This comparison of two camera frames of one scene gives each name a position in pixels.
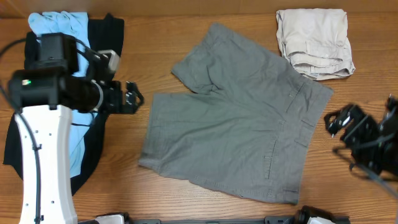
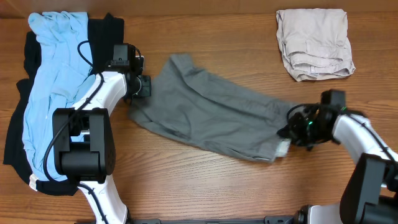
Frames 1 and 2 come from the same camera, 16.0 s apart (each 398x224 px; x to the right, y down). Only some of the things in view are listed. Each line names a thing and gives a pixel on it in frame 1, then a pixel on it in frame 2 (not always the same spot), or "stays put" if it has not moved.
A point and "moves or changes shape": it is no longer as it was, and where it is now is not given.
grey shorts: x=247 y=130 moves or changes shape
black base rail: x=274 y=219 stays put
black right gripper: x=362 y=122 → x=290 y=132
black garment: x=106 y=37 stays put
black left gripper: x=115 y=105 → x=146 y=88
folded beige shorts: x=316 y=42 stays put
